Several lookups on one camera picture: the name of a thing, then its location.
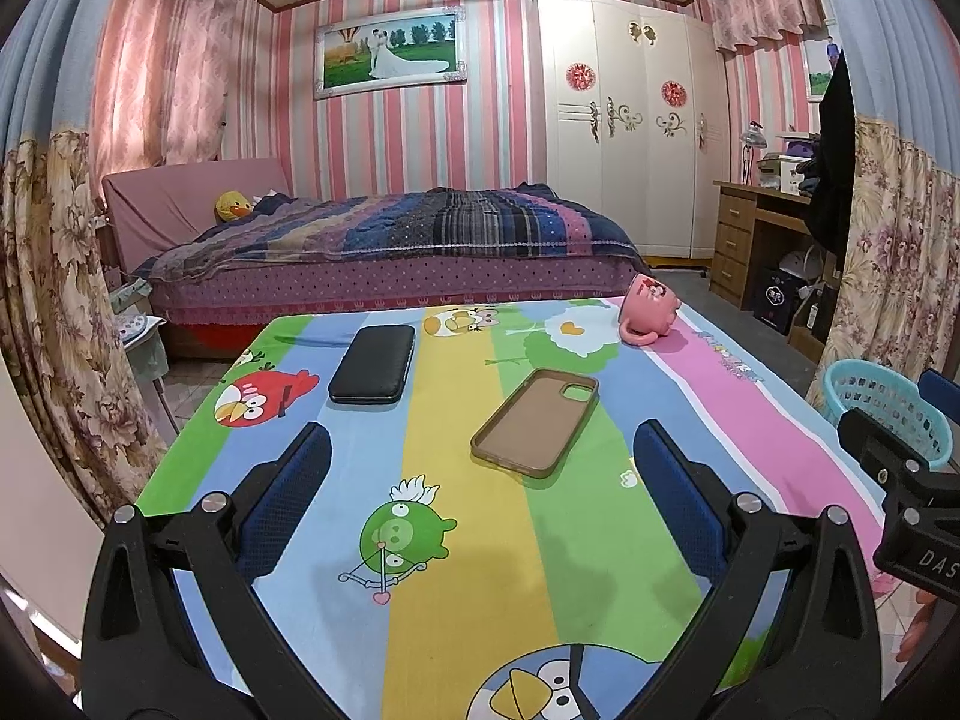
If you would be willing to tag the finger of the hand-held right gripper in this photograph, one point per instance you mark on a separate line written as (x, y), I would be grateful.
(892, 450)
(941, 394)

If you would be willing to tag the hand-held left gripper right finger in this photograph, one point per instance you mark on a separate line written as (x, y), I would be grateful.
(682, 499)

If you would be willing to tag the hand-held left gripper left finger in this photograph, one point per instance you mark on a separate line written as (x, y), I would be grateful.
(289, 495)

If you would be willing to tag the light blue plastic basket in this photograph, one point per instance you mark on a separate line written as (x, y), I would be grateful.
(870, 397)

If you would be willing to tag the person's right hand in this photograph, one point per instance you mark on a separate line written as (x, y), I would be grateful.
(919, 626)

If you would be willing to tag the black zip case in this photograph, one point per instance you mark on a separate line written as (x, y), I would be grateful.
(371, 364)

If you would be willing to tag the blue floral curtain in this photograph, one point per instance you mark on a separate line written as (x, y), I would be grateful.
(900, 240)
(52, 277)

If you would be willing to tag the cartoon printed tablecloth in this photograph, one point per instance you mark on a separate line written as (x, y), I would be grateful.
(465, 540)

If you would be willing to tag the black box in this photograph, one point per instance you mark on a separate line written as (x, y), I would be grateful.
(776, 300)

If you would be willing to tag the small white fan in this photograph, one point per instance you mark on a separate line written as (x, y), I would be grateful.
(795, 266)

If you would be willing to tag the pink cartoon mug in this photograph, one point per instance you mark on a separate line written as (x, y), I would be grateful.
(649, 307)

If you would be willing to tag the bed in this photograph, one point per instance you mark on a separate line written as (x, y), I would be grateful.
(390, 277)

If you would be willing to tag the dark hanging garment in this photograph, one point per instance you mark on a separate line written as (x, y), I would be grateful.
(829, 165)

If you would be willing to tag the wooden desk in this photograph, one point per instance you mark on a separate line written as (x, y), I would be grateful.
(731, 240)

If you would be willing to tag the white printer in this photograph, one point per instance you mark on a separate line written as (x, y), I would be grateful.
(784, 172)

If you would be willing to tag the purple striped quilt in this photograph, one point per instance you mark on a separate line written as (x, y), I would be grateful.
(412, 229)

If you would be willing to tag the yellow duck plush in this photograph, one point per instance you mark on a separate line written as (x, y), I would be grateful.
(232, 206)

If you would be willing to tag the dark cloth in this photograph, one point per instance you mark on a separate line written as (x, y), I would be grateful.
(270, 200)

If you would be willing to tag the desk lamp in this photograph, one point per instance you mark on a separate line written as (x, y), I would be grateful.
(752, 139)

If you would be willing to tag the pink covered headboard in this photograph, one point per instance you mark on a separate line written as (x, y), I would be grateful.
(165, 202)

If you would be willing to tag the white wardrobe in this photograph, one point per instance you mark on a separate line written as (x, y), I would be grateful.
(630, 180)

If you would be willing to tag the small wall picture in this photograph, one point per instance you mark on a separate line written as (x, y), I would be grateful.
(821, 67)

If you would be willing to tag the framed wall poster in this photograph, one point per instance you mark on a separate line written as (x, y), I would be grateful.
(390, 52)

